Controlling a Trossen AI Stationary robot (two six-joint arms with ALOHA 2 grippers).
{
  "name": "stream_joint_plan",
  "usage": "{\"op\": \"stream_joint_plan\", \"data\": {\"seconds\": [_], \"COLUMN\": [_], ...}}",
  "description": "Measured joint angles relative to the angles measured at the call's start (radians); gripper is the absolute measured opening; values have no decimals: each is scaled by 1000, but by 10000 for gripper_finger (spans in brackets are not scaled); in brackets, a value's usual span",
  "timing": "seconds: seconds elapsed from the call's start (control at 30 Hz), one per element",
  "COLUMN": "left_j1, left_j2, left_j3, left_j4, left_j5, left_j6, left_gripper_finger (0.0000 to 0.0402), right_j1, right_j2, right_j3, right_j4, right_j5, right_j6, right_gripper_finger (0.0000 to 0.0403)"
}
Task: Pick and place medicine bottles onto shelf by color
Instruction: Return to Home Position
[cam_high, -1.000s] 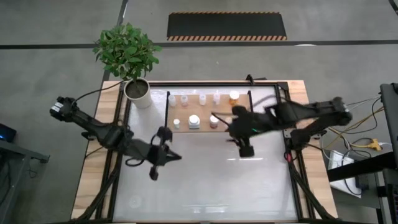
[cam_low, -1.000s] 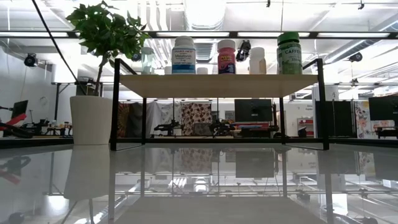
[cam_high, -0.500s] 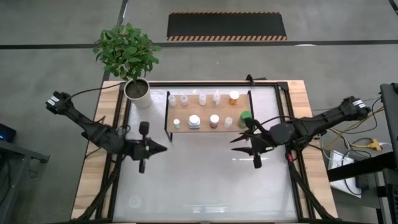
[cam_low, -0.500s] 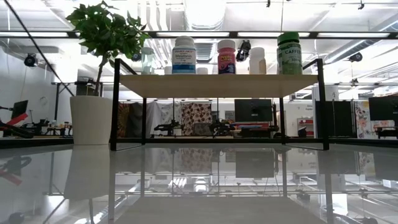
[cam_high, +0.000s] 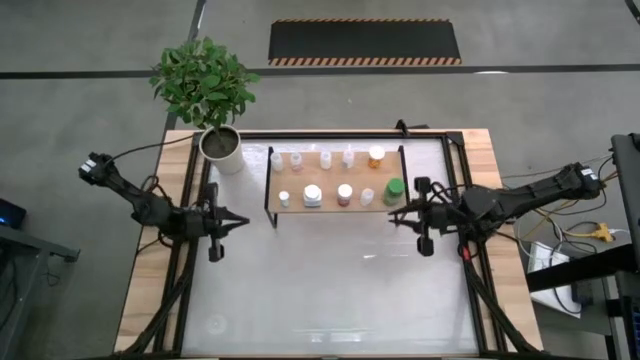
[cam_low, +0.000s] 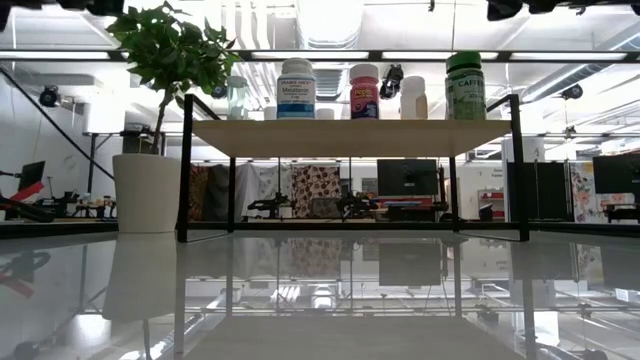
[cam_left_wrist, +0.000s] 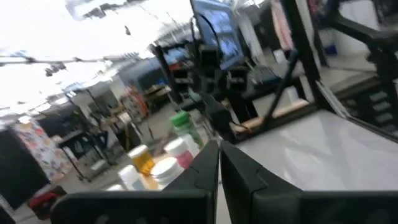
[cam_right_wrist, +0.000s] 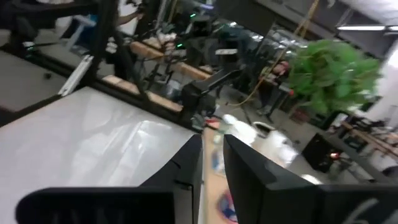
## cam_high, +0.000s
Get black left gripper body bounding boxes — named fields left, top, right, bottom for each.
left=189, top=182, right=226, bottom=264

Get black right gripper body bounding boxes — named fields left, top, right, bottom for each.
left=412, top=175, right=469, bottom=258

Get green caffeine bottle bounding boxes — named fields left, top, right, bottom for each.
left=382, top=177, right=407, bottom=207

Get orange pill bottle white cap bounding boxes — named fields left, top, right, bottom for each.
left=367, top=145, right=386, bottom=170

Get white melatonin bottle blue label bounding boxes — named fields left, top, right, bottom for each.
left=302, top=184, right=324, bottom=209

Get white round plant pot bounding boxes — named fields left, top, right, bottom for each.
left=198, top=124, right=246, bottom=176

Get white papers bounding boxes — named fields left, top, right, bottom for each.
left=527, top=241, right=584, bottom=319

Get green leafy plant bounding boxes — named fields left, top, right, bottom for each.
left=148, top=35, right=262, bottom=132

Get black desk bar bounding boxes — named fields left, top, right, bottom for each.
left=524, top=243, right=640, bottom=294

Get yellow power splitter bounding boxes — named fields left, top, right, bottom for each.
left=588, top=222, right=615, bottom=244

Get black floor mat hazard stripes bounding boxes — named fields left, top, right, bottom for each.
left=267, top=18, right=462, bottom=67

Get black device with blue light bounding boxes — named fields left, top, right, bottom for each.
left=0, top=198, right=28, bottom=231

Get wooden shelf with black frame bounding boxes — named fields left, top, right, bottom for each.
left=264, top=145, right=414, bottom=230

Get black camera clamp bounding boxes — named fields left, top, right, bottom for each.
left=394, top=118, right=430, bottom=137

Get black aluminium table frame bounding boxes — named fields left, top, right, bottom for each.
left=152, top=130, right=506, bottom=359

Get thin black cable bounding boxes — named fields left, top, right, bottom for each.
left=110, top=132, right=199, bottom=161

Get yellow cable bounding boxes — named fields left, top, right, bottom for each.
left=519, top=169, right=619, bottom=241

